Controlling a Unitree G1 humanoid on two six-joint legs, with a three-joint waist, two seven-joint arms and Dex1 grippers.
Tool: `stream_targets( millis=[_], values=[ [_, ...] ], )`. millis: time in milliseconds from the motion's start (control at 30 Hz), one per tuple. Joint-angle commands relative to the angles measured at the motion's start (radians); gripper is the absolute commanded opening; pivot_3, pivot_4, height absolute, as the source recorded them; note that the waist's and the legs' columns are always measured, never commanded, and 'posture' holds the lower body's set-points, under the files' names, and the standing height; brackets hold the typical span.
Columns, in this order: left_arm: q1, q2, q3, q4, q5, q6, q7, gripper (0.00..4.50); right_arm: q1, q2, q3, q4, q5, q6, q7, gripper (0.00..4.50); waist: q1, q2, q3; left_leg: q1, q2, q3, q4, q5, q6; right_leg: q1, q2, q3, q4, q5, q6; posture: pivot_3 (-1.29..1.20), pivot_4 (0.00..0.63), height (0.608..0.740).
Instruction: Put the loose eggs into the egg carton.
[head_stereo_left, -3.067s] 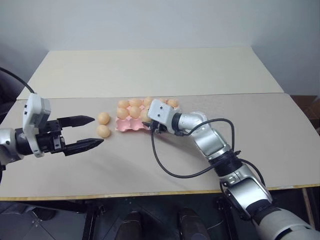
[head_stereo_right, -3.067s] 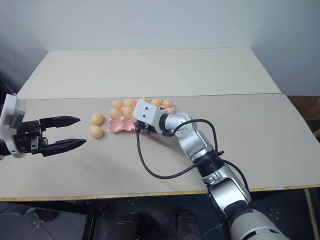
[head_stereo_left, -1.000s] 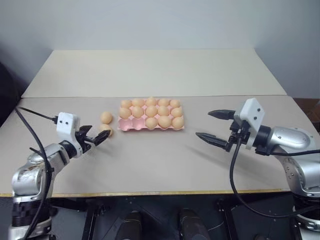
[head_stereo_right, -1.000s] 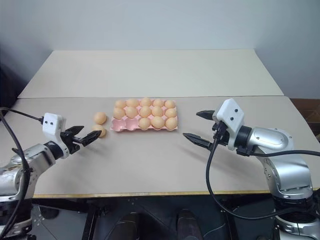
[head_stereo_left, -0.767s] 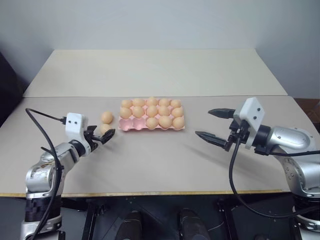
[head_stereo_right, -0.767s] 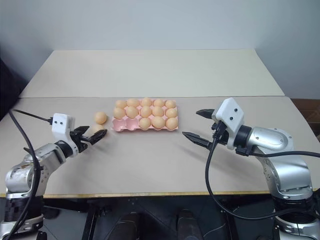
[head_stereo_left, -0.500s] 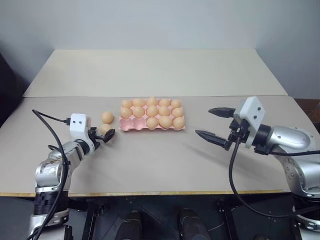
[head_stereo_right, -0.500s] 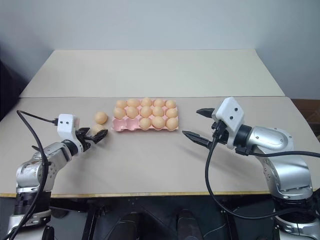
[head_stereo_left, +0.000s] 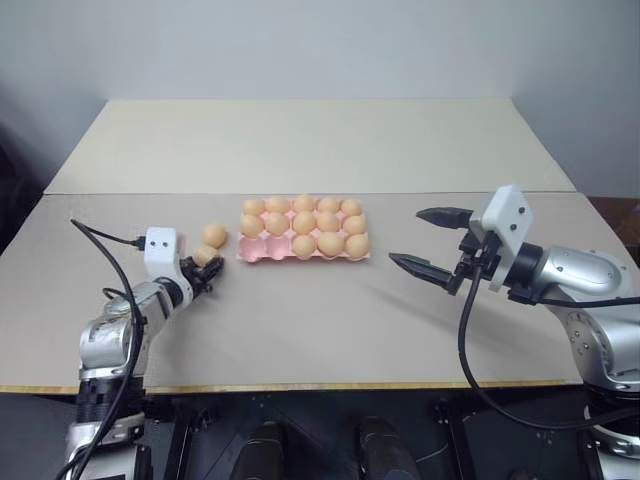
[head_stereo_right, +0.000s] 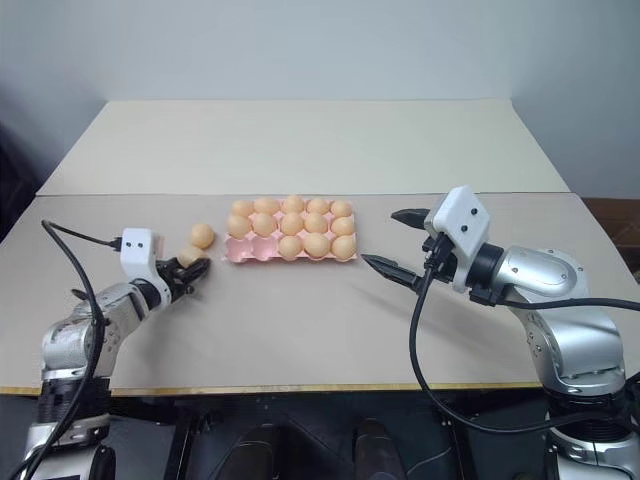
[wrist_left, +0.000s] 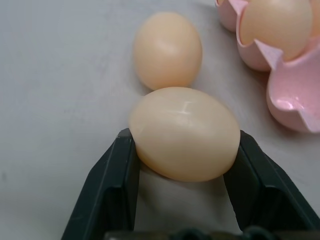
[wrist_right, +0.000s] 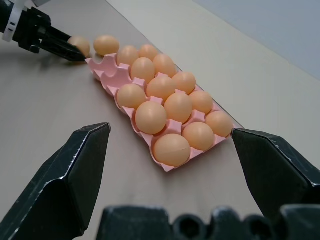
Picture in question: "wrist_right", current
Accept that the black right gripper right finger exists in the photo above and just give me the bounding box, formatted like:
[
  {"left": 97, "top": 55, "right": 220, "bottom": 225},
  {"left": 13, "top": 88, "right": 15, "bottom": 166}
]
[{"left": 231, "top": 127, "right": 320, "bottom": 221}]

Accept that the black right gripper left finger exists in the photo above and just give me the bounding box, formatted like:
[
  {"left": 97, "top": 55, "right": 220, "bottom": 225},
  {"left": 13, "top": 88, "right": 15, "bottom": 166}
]
[{"left": 0, "top": 122, "right": 112, "bottom": 240}]

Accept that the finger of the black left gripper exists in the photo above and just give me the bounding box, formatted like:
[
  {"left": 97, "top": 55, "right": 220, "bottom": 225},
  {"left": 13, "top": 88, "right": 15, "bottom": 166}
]
[
  {"left": 46, "top": 25, "right": 73, "bottom": 44},
  {"left": 39, "top": 34, "right": 86, "bottom": 63}
]

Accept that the brown egg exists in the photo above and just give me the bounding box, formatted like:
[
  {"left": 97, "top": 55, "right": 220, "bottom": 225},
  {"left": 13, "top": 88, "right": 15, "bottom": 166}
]
[
  {"left": 135, "top": 101, "right": 168, "bottom": 135},
  {"left": 152, "top": 133, "right": 191, "bottom": 168},
  {"left": 152, "top": 53, "right": 177, "bottom": 78},
  {"left": 138, "top": 44, "right": 159, "bottom": 62},
  {"left": 130, "top": 57, "right": 156, "bottom": 85},
  {"left": 182, "top": 121, "right": 215, "bottom": 152},
  {"left": 116, "top": 44, "right": 140, "bottom": 66},
  {"left": 189, "top": 90, "right": 214, "bottom": 115},
  {"left": 146, "top": 75, "right": 178, "bottom": 102},
  {"left": 171, "top": 71, "right": 197, "bottom": 95},
  {"left": 67, "top": 35, "right": 91, "bottom": 57},
  {"left": 205, "top": 111, "right": 234, "bottom": 138},
  {"left": 116, "top": 83, "right": 147, "bottom": 110},
  {"left": 164, "top": 92, "right": 193, "bottom": 125},
  {"left": 93, "top": 34, "right": 120, "bottom": 56}
]

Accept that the pink egg carton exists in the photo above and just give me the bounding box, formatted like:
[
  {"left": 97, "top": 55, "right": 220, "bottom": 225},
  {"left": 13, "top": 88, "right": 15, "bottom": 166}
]
[{"left": 84, "top": 52, "right": 237, "bottom": 174}]

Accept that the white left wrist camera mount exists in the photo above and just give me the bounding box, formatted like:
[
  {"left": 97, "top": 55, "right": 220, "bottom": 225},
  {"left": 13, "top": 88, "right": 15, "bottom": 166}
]
[{"left": 1, "top": 0, "right": 55, "bottom": 43}]

